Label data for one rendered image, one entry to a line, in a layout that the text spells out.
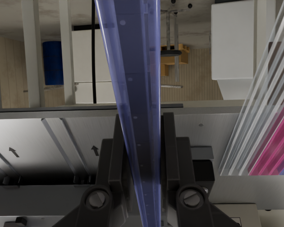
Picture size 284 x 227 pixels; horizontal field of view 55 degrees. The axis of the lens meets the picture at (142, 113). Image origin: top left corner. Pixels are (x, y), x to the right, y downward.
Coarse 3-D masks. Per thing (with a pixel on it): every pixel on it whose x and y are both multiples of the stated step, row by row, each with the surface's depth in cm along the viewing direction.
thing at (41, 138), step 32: (0, 128) 32; (32, 128) 32; (64, 128) 32; (96, 128) 32; (192, 128) 32; (224, 128) 31; (0, 160) 38; (32, 160) 38; (64, 160) 38; (96, 160) 38; (224, 192) 47; (256, 192) 47
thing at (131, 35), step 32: (96, 0) 6; (128, 0) 6; (128, 32) 6; (128, 64) 7; (128, 96) 8; (160, 96) 8; (128, 128) 10; (160, 128) 10; (128, 160) 12; (160, 160) 12; (160, 192) 15; (160, 224) 20
